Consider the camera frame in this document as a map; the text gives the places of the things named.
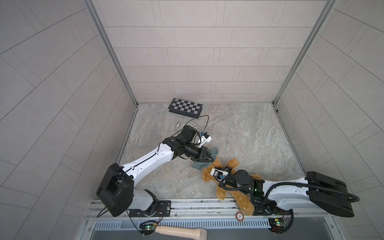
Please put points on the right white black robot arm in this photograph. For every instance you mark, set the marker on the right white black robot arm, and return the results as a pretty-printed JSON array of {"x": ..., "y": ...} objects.
[{"x": 265, "y": 198}]

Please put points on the round red white sticker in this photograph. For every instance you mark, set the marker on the round red white sticker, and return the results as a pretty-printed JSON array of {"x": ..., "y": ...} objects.
[{"x": 240, "y": 216}]

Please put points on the green circuit board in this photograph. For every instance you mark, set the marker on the green circuit board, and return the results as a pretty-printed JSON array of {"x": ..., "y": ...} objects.
[
  {"x": 277, "y": 225},
  {"x": 148, "y": 227}
]

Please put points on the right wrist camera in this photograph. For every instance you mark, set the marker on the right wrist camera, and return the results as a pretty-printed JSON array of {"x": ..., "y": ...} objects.
[{"x": 219, "y": 174}]

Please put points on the aluminium mounting rail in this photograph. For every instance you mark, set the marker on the aluminium mounting rail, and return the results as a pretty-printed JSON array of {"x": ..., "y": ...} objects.
[{"x": 196, "y": 208}]

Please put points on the beige wooden handle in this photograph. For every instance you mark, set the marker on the beige wooden handle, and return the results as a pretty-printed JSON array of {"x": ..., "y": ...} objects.
[{"x": 194, "y": 234}]

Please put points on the left green circuit board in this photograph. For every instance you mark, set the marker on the left green circuit board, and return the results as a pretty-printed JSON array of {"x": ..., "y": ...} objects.
[{"x": 148, "y": 227}]

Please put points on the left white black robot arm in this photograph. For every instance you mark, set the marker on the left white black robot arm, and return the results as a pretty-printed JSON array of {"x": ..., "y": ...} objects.
[{"x": 117, "y": 189}]

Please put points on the grey-green teddy sweater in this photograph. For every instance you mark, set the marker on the grey-green teddy sweater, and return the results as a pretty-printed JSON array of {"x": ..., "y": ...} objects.
[{"x": 208, "y": 157}]

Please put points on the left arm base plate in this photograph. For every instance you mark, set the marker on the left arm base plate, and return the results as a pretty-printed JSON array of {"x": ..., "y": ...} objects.
[{"x": 162, "y": 209}]

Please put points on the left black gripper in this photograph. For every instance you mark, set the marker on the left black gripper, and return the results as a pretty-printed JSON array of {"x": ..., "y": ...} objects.
[{"x": 200, "y": 155}]

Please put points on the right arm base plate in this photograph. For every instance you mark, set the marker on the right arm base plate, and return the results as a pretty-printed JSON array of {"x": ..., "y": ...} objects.
[{"x": 269, "y": 208}]

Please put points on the right green circuit board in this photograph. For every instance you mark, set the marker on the right green circuit board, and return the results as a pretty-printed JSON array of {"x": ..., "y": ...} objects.
[{"x": 277, "y": 225}]

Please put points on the folded black white chessboard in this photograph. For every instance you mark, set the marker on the folded black white chessboard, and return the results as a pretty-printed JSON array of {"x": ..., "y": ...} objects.
[{"x": 185, "y": 108}]

